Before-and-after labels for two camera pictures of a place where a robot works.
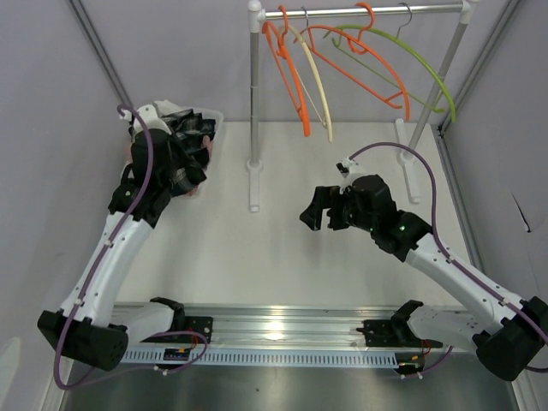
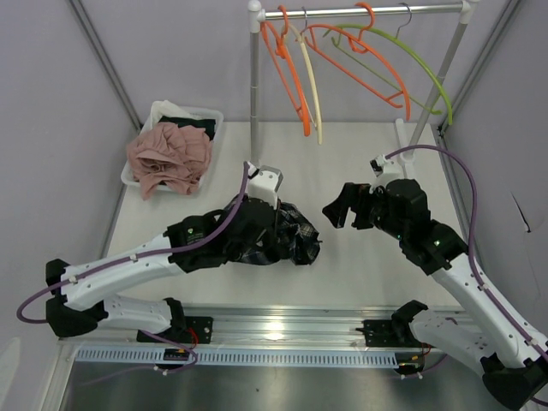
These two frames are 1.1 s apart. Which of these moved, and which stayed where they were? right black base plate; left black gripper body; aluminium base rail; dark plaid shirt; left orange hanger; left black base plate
Moved: dark plaid shirt; left black gripper body
Stayed: left black base plate; right black base plate; aluminium base rail; left orange hanger
